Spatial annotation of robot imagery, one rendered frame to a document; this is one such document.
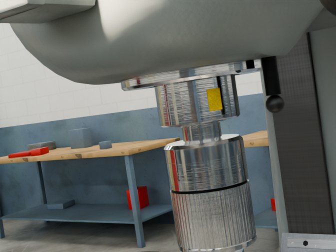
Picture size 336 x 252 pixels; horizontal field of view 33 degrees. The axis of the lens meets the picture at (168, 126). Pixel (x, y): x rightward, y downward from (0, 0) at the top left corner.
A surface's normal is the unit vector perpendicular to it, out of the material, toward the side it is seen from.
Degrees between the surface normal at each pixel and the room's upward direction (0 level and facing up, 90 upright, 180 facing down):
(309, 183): 90
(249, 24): 129
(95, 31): 111
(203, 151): 90
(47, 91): 90
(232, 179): 90
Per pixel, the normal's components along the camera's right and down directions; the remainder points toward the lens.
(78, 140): -0.65, 0.14
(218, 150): 0.29, 0.01
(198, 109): -0.06, 0.06
